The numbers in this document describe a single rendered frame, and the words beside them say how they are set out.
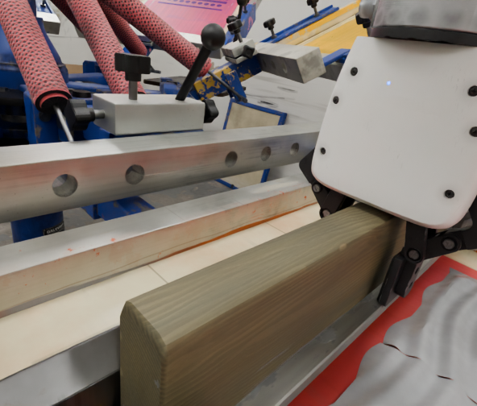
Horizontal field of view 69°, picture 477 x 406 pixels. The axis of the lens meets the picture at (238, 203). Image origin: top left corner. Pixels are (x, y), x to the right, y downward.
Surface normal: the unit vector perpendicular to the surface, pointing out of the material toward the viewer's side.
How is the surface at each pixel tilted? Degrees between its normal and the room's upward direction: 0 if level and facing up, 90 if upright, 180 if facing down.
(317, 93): 90
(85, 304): 0
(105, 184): 90
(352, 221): 0
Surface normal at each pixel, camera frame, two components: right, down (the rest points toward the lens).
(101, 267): 0.69, 0.38
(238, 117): -0.67, 0.04
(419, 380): 0.45, -0.55
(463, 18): -0.25, 0.37
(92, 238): 0.13, -0.91
